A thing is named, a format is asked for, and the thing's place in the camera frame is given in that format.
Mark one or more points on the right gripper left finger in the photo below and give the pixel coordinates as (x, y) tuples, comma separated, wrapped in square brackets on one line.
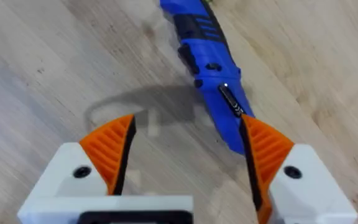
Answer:
[(104, 155)]

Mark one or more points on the blue electric screwdriver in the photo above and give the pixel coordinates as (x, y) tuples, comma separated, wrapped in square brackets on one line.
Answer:
[(211, 71)]

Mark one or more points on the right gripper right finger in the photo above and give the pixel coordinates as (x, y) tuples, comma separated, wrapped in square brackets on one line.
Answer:
[(278, 168)]

